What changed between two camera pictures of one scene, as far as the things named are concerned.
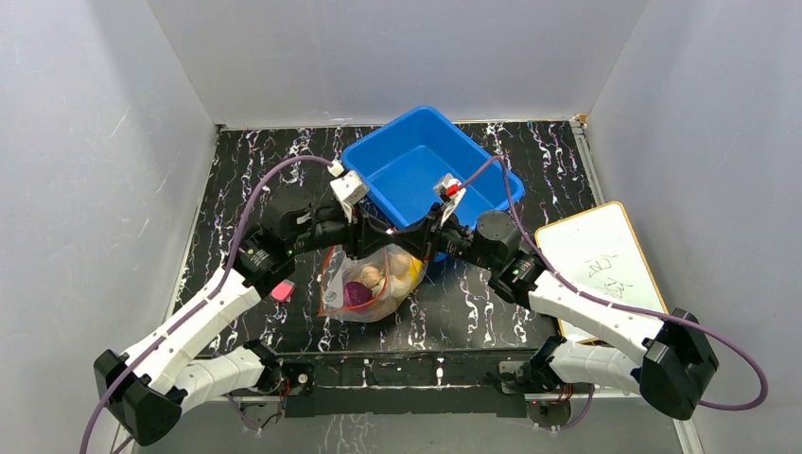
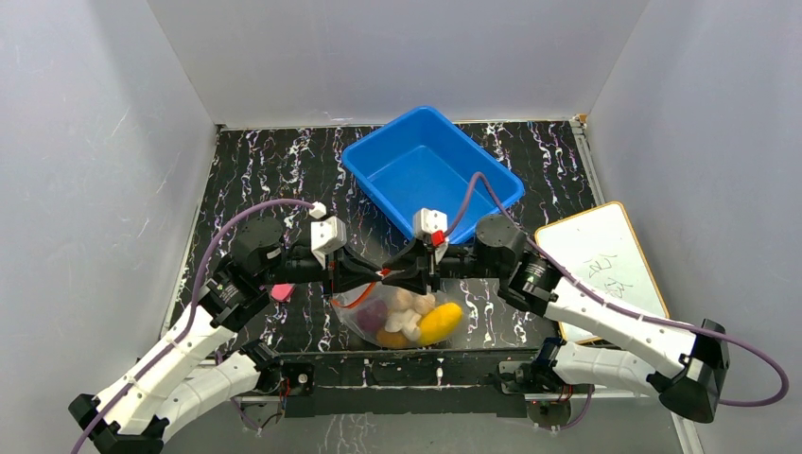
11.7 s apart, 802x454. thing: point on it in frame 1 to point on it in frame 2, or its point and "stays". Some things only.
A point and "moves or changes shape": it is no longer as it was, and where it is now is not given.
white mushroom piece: x=399 y=264 moves or changes shape
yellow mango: x=414 y=270 moves or changes shape
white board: x=597 y=251 stays
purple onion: x=356 y=293 to x=372 y=315
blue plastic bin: x=402 y=162 stays
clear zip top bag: x=369 y=289 moves or changes shape
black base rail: x=402 y=384 stays
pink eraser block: x=283 y=291 stays
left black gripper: x=364 y=235 to x=349 y=271
